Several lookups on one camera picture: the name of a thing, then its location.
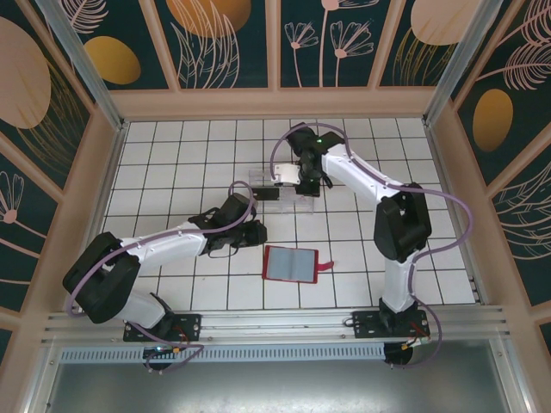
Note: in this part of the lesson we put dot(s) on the black credit card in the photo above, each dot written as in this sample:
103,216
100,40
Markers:
266,195

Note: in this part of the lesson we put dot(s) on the red card holder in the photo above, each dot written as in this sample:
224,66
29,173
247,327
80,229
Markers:
292,264

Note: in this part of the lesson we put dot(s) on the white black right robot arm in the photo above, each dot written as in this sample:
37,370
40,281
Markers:
357,176

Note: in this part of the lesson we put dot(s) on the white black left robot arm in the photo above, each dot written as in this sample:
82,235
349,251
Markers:
168,243

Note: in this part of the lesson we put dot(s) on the clear acrylic card stand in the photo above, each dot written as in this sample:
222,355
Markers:
262,176

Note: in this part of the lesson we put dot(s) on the grey metal sheet panel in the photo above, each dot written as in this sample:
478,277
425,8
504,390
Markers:
275,387

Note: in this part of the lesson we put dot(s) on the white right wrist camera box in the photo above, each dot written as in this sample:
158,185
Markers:
287,173

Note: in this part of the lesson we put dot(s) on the aluminium mounting rail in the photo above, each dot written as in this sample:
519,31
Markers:
275,327

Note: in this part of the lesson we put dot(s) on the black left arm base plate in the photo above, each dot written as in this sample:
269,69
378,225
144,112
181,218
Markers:
189,329

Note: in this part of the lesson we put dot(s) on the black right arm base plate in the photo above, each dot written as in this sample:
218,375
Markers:
366,327

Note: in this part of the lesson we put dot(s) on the aluminium frame post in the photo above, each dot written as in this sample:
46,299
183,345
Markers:
454,64
88,73

